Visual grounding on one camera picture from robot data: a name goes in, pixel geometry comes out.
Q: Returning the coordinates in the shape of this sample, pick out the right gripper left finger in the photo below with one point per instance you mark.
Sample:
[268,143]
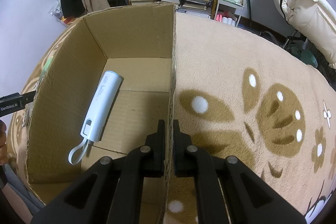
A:
[110,191]

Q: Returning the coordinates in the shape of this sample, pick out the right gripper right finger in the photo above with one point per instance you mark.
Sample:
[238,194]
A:
[227,191]

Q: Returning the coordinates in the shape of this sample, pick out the light blue power bank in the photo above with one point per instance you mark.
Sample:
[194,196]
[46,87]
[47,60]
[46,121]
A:
[98,111]

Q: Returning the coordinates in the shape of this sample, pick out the cardboard box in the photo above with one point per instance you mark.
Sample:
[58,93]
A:
[136,42]

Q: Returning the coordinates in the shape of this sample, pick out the person's hand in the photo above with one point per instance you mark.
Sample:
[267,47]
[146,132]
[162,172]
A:
[3,145]

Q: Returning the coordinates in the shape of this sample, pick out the plastic snack bag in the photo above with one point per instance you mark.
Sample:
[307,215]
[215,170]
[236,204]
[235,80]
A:
[57,12]

